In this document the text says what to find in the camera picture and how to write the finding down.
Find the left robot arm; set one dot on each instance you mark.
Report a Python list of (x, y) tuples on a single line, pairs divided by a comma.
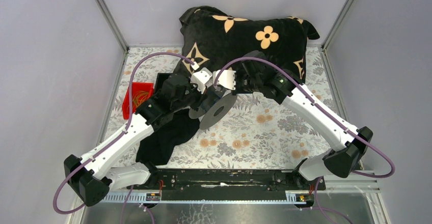
[(112, 164)]

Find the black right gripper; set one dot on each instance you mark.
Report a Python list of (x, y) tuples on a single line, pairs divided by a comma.
[(238, 74)]

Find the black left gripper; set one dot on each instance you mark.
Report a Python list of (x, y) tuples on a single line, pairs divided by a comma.
[(200, 96)]

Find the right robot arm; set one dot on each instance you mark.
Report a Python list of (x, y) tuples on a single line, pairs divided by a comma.
[(348, 143)]

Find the floral table mat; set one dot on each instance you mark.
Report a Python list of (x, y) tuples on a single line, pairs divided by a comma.
[(256, 133)]

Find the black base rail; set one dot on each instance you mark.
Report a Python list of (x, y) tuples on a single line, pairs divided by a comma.
[(230, 185)]

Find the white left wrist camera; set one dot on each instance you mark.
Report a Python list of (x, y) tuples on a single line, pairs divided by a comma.
[(202, 79)]

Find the black plastic box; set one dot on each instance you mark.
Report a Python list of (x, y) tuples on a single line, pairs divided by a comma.
[(166, 84)]

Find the black flower-pattern plush blanket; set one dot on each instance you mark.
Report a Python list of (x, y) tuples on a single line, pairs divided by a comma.
[(213, 38)]

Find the red plastic box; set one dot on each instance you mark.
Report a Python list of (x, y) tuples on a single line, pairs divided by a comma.
[(141, 91)]

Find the black cloth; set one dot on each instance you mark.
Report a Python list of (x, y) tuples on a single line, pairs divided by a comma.
[(157, 149)]

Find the grey perforated spool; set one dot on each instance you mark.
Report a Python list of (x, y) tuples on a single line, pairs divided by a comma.
[(213, 109)]

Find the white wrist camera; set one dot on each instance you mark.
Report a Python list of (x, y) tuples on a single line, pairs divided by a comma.
[(202, 79), (225, 79)]

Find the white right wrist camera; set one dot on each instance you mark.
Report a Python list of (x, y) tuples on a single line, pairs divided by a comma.
[(225, 79)]

